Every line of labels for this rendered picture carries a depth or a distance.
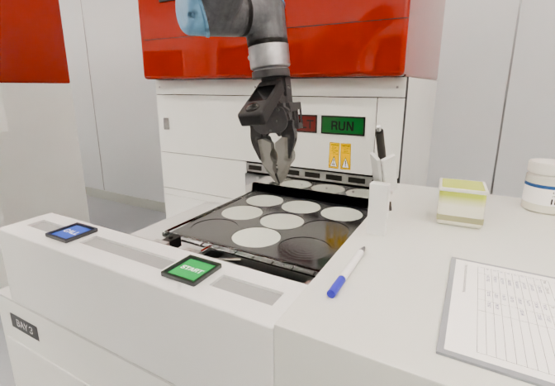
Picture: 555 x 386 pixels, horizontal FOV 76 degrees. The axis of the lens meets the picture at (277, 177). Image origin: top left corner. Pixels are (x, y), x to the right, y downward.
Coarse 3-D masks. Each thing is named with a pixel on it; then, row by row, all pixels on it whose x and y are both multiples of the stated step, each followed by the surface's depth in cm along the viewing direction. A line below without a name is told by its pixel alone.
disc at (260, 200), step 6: (252, 198) 98; (258, 198) 98; (264, 198) 98; (270, 198) 98; (276, 198) 98; (252, 204) 93; (258, 204) 93; (264, 204) 93; (270, 204) 93; (276, 204) 93
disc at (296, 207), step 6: (282, 204) 93; (288, 204) 93; (294, 204) 93; (300, 204) 93; (306, 204) 93; (312, 204) 93; (318, 204) 93; (288, 210) 89; (294, 210) 89; (300, 210) 89; (306, 210) 89; (312, 210) 89; (318, 210) 89
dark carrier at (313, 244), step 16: (256, 192) 104; (224, 208) 90; (272, 208) 90; (320, 208) 90; (192, 224) 80; (208, 224) 80; (224, 224) 80; (240, 224) 80; (256, 224) 80; (304, 224) 80; (320, 224) 80; (336, 224) 80; (352, 224) 80; (208, 240) 72; (224, 240) 72; (288, 240) 72; (304, 240) 72; (320, 240) 72; (336, 240) 71; (272, 256) 65; (288, 256) 65; (304, 256) 65; (320, 256) 65
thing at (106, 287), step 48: (0, 240) 62; (48, 240) 57; (96, 240) 58; (144, 240) 57; (48, 288) 58; (96, 288) 51; (144, 288) 45; (192, 288) 43; (240, 288) 44; (288, 288) 43; (96, 336) 54; (144, 336) 48; (192, 336) 43; (240, 336) 39; (192, 384) 45; (240, 384) 40
